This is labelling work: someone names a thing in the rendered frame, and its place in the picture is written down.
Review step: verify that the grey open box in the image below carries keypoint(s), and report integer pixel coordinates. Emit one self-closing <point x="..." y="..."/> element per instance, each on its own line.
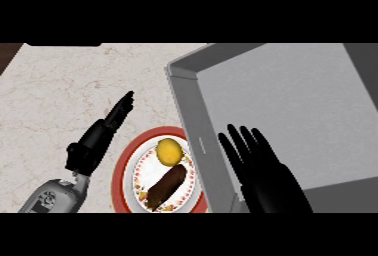
<point x="295" y="113"/>

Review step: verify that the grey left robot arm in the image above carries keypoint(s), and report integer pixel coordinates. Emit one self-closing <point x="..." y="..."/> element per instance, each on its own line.
<point x="53" y="196"/>

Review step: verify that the red-rimmed patterned plate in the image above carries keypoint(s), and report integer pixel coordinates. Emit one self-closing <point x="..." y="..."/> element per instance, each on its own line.
<point x="156" y="173"/>

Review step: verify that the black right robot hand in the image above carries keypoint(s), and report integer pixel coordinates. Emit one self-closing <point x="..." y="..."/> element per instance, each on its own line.
<point x="267" y="176"/>

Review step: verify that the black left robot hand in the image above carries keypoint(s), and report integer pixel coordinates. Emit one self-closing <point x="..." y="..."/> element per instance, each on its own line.
<point x="96" y="140"/>

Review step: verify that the yellow lemon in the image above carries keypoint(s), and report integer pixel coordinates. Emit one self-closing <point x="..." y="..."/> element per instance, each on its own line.
<point x="170" y="152"/>

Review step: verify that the brown sausage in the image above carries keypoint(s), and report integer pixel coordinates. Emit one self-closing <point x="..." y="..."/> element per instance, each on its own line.
<point x="165" y="187"/>

